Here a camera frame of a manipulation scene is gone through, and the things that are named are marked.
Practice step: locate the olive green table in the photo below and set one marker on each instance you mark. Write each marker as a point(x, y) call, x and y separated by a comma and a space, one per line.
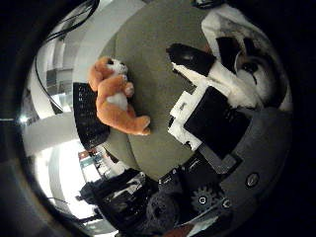
point(151, 82)

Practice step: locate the black frame cart with teal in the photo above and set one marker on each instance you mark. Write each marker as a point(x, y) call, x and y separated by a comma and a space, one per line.
point(118, 200)

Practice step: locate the orange plush dog toy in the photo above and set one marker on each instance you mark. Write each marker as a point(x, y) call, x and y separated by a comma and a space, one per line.
point(113, 105)

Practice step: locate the black mesh basket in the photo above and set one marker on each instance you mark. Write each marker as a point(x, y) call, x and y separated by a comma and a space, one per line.
point(87, 118)

